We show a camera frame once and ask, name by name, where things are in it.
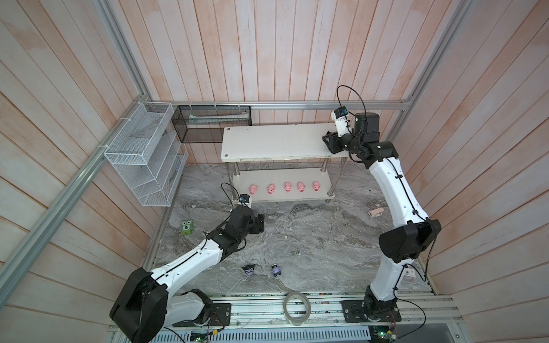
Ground black purple figure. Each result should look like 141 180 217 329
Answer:
242 264 255 276

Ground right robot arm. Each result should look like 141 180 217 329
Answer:
323 107 442 322

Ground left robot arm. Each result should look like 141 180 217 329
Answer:
110 205 264 342

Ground green frog block toy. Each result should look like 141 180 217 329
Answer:
180 220 194 236

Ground white two-tier shelf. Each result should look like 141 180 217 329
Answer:
221 124 346 203

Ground pink small toy right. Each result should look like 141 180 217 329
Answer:
368 207 384 218

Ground black mesh basket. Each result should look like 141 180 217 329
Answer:
172 104 252 144

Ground clear tape roll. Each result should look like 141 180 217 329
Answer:
283 291 312 326

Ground clear plastic packet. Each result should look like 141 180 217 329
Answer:
403 267 417 283

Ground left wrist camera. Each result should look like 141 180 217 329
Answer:
238 194 251 208

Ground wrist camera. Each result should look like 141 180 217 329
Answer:
331 107 351 137
238 194 251 208

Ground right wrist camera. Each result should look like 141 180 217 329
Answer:
331 107 351 137

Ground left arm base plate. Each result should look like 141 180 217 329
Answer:
173 302 232 327

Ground white wire mesh rack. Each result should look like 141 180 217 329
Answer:
104 101 189 207

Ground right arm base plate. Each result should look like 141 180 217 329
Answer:
341 299 402 323

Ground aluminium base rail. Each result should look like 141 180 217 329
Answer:
144 292 464 341

